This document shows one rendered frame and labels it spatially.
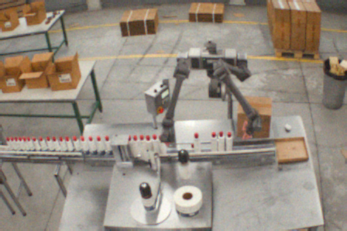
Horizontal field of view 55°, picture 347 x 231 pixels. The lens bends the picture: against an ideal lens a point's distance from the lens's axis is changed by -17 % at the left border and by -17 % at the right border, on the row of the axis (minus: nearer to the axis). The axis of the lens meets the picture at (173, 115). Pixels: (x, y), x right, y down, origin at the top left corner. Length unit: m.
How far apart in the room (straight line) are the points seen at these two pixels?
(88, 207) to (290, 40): 4.24
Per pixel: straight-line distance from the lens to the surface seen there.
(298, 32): 6.09
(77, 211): 3.12
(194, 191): 2.81
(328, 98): 5.18
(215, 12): 7.21
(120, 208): 2.97
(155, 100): 2.94
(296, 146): 3.42
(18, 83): 4.85
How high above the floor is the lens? 3.19
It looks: 39 degrees down
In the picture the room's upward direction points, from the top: 7 degrees counter-clockwise
